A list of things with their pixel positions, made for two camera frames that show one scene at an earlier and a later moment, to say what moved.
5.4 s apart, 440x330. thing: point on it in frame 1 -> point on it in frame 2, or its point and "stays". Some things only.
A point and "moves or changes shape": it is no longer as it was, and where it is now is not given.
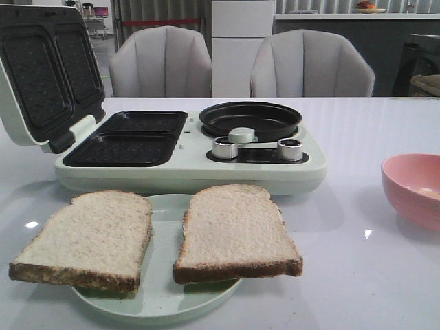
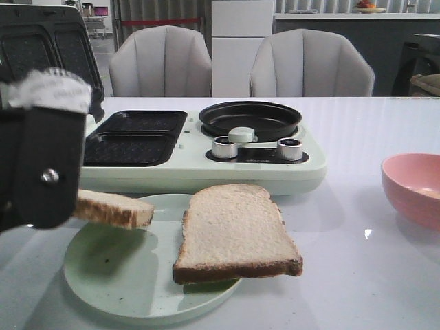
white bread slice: x=234 y=231 stays
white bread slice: x=99 y=239 moves or changes shape
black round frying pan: x=269 y=122 stays
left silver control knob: x=223 y=148 stays
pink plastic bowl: x=412 y=181 stays
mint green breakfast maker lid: x=51 y=76 moves or changes shape
